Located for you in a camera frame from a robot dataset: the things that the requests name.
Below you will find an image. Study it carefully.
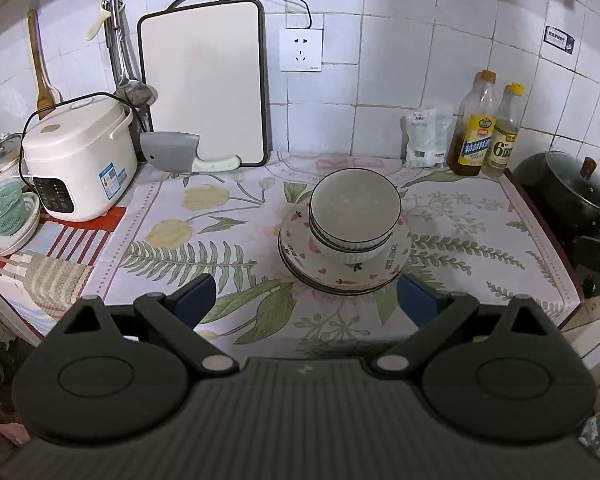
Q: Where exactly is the white cutting board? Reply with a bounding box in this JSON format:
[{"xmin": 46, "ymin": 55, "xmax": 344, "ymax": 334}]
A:
[{"xmin": 137, "ymin": 0, "xmax": 271, "ymax": 167}]

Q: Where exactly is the white salt bag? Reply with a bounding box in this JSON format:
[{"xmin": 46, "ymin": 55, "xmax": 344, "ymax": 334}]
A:
[{"xmin": 405, "ymin": 105, "xmax": 454, "ymax": 168}]

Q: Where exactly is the striped red cloth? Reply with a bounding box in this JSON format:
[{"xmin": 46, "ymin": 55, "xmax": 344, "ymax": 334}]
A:
[{"xmin": 0, "ymin": 206, "xmax": 125, "ymax": 333}]

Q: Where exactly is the teal fried egg plate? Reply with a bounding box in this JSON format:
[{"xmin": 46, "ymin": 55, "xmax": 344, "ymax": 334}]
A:
[{"xmin": 282, "ymin": 252, "xmax": 408, "ymax": 289}]

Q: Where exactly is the vinegar bottle yellow cap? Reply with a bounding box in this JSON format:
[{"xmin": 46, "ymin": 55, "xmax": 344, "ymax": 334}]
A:
[{"xmin": 481, "ymin": 82, "xmax": 524, "ymax": 180}]

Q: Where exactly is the black pot with glass lid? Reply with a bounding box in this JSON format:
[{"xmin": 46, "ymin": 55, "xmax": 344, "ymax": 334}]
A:
[{"xmin": 513, "ymin": 151, "xmax": 600, "ymax": 235}]

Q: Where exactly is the wooden spatula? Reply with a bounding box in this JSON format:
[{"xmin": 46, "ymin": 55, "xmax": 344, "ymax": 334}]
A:
[{"xmin": 27, "ymin": 9, "xmax": 62, "ymax": 119}]

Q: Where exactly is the white bowl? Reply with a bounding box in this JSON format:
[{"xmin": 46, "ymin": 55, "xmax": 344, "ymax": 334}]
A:
[
  {"xmin": 310, "ymin": 168, "xmax": 402, "ymax": 242},
  {"xmin": 308, "ymin": 234, "xmax": 388, "ymax": 264},
  {"xmin": 309, "ymin": 214, "xmax": 392, "ymax": 252}
]

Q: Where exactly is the white rice cooker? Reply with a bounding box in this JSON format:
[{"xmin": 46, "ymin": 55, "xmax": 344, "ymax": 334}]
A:
[{"xmin": 21, "ymin": 96, "xmax": 137, "ymax": 222}]

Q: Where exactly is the floral table cloth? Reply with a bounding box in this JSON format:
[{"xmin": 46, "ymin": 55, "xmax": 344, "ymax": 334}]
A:
[{"xmin": 85, "ymin": 153, "xmax": 581, "ymax": 358}]

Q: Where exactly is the white plate black rim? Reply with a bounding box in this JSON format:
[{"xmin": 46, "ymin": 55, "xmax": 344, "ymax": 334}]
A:
[{"xmin": 287, "ymin": 268, "xmax": 399, "ymax": 296}]

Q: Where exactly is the rabbit carrot patterned plate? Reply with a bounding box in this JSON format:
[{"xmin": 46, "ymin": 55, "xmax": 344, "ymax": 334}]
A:
[{"xmin": 278, "ymin": 205, "xmax": 412, "ymax": 296}]

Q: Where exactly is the blue wall sticker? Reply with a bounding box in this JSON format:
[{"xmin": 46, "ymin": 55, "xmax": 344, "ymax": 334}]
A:
[{"xmin": 543, "ymin": 25, "xmax": 576, "ymax": 55}]

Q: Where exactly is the white wall socket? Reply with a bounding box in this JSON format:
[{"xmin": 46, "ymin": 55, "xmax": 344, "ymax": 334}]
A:
[{"xmin": 278, "ymin": 28, "xmax": 323, "ymax": 73}]

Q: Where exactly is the hanging metal ladle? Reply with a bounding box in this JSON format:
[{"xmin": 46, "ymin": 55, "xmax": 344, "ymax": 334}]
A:
[{"xmin": 106, "ymin": 0, "xmax": 157, "ymax": 108}]

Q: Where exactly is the white hanging spoon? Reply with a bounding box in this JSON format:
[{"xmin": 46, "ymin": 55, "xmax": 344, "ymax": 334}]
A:
[{"xmin": 84, "ymin": 1, "xmax": 111, "ymax": 41}]

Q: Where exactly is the cooking wine bottle orange cap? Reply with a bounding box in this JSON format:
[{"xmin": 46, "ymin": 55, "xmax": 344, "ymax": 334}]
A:
[{"xmin": 446, "ymin": 70, "xmax": 498, "ymax": 177}]

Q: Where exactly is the green strainer basket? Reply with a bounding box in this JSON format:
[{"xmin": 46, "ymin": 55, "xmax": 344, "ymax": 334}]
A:
[{"xmin": 0, "ymin": 182, "xmax": 30, "ymax": 236}]

